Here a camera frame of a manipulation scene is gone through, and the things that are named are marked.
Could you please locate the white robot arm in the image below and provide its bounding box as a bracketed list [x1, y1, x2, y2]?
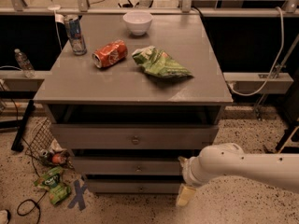
[176, 143, 299, 206]

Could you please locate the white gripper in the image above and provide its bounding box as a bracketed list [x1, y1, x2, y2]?
[176, 156, 202, 206]

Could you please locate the white bowl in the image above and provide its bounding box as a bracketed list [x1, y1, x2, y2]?
[122, 11, 153, 35]

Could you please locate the tall blue energy can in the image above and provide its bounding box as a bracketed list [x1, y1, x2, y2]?
[64, 15, 87, 55]

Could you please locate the black stand leg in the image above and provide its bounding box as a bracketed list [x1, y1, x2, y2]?
[11, 100, 34, 152]

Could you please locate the crushed orange soda can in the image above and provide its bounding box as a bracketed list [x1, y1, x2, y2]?
[92, 40, 128, 68]

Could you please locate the grey drawer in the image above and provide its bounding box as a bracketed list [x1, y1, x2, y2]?
[50, 124, 219, 149]
[72, 157, 181, 175]
[86, 180, 180, 194]

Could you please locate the wire basket with trash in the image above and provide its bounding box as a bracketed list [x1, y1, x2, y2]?
[25, 119, 73, 169]

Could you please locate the green snack bag on floor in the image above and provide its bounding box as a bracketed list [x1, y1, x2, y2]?
[34, 166, 71, 205]

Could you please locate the grey drawer cabinet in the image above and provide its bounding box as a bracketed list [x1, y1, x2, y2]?
[35, 14, 232, 183]

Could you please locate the black wheeled cart base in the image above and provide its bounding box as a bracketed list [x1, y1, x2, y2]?
[263, 121, 299, 154]

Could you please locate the white hanging cable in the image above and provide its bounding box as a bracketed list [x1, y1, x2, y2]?
[227, 7, 286, 97]

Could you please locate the black floor cable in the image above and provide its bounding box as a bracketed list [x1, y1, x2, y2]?
[16, 137, 48, 224]

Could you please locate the blue tape cross mark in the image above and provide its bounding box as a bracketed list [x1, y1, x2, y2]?
[68, 180, 87, 211]

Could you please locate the grey top drawer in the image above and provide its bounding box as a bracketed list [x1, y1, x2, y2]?
[50, 124, 219, 149]

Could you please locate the grey bottom drawer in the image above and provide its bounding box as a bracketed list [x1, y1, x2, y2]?
[86, 180, 180, 194]

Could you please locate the green chip bag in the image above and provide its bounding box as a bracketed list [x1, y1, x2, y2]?
[132, 46, 192, 78]

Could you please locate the clear plastic water bottle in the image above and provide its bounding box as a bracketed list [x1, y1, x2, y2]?
[14, 49, 35, 78]

